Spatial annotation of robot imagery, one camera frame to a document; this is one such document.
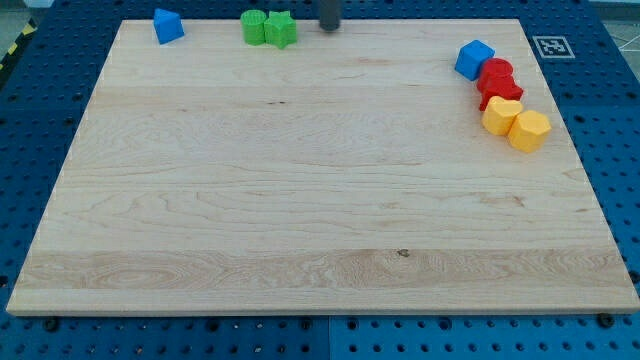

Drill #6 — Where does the black bolt front right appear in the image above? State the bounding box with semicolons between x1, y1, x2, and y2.
596;313;615;329

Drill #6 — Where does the yellow heart block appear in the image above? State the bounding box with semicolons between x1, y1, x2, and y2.
481;96;524;136

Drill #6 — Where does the red cylinder block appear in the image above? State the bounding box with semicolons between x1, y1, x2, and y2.
476;57;513;92

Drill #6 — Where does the black bolt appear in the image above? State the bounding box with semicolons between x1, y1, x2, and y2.
596;313;615;329
42;317;59;333

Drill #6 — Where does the yellow hexagon block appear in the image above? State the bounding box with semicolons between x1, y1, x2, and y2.
507;110;552;153

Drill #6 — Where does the blue triangular prism block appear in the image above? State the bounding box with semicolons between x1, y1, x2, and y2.
153;8;185;44

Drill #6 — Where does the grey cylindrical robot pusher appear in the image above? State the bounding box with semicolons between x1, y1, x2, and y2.
318;0;342;32

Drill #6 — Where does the white fiducial marker tag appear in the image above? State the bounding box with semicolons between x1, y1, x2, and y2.
532;35;575;59

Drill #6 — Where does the black bolt front left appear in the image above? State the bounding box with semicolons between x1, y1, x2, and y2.
42;317;59;333

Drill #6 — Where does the green star block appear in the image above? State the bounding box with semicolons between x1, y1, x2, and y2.
264;11;297;49

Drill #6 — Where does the blue cube block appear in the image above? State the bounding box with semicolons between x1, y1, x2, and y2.
454;40;495;81

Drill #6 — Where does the red star-shaped block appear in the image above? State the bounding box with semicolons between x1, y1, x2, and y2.
479;76;524;111

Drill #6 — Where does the green cylinder block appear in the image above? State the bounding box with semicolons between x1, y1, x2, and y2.
240;9;267;46

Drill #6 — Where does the light wooden board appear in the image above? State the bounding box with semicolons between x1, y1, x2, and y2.
7;19;639;316

